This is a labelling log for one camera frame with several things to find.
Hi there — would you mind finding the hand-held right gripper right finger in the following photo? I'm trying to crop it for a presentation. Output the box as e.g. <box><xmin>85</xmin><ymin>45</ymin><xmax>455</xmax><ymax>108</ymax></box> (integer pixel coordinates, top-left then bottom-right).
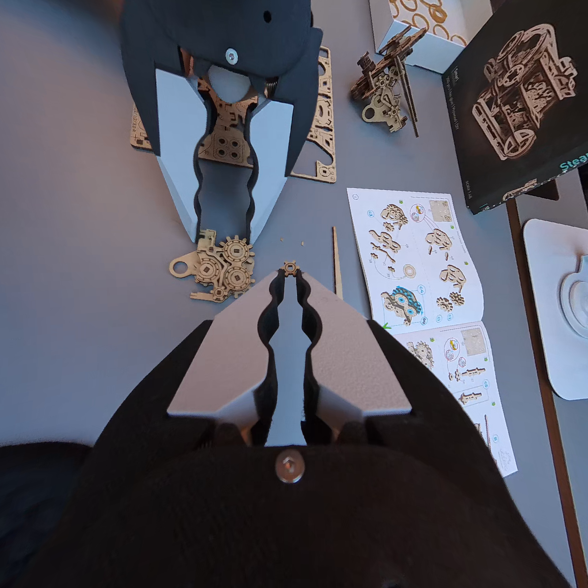
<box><xmin>294</xmin><ymin>269</ymin><xmax>413</xmax><ymax>446</ymax></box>

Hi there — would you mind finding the tapered wooden stick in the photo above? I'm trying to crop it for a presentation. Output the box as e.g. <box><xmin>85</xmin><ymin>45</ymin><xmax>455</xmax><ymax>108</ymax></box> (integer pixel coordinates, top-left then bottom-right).
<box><xmin>332</xmin><ymin>226</ymin><xmax>344</xmax><ymax>301</ymax></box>

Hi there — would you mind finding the partly built wooden model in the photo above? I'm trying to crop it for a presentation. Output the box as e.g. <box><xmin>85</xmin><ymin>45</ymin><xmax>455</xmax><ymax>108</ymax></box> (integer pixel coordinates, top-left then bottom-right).
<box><xmin>350</xmin><ymin>24</ymin><xmax>420</xmax><ymax>138</ymax></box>

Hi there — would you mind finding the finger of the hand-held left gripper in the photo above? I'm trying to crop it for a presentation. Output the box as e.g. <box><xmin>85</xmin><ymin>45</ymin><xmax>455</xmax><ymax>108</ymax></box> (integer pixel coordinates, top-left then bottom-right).
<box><xmin>155</xmin><ymin>68</ymin><xmax>217</xmax><ymax>244</ymax></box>
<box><xmin>243</xmin><ymin>97</ymin><xmax>296</xmax><ymax>240</ymax></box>

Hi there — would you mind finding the punched wooden parts sheet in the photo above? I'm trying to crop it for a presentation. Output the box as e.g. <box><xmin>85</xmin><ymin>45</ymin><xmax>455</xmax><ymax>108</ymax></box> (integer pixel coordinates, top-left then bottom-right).
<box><xmin>130</xmin><ymin>45</ymin><xmax>337</xmax><ymax>183</ymax></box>

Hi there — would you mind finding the assembly instruction booklet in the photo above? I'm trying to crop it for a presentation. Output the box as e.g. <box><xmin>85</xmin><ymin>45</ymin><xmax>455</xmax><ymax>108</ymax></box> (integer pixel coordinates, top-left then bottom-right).
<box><xmin>347</xmin><ymin>187</ymin><xmax>519</xmax><ymax>478</ymax></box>

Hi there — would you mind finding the white moulded tray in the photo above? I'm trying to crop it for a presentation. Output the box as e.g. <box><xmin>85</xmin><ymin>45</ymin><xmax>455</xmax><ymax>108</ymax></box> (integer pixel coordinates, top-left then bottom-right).
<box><xmin>523</xmin><ymin>218</ymin><xmax>588</xmax><ymax>401</ymax></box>

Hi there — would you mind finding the wooden gear assembly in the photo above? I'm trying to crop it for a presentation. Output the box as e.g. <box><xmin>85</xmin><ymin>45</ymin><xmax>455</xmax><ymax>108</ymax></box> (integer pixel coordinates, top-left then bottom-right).
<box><xmin>168</xmin><ymin>230</ymin><xmax>256</xmax><ymax>304</ymax></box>

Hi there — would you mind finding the white patterned box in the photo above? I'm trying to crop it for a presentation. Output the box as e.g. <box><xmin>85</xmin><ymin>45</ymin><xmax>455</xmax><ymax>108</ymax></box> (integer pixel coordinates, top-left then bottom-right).
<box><xmin>369</xmin><ymin>0</ymin><xmax>469</xmax><ymax>74</ymax></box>

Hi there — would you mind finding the black model kit box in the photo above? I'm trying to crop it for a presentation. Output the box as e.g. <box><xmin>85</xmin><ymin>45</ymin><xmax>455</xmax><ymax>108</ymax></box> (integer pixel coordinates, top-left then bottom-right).
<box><xmin>442</xmin><ymin>0</ymin><xmax>588</xmax><ymax>216</ymax></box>

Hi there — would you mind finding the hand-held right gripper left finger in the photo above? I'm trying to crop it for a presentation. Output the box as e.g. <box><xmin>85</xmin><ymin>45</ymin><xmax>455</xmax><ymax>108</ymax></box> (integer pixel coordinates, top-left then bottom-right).
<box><xmin>167</xmin><ymin>269</ymin><xmax>286</xmax><ymax>447</ymax></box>

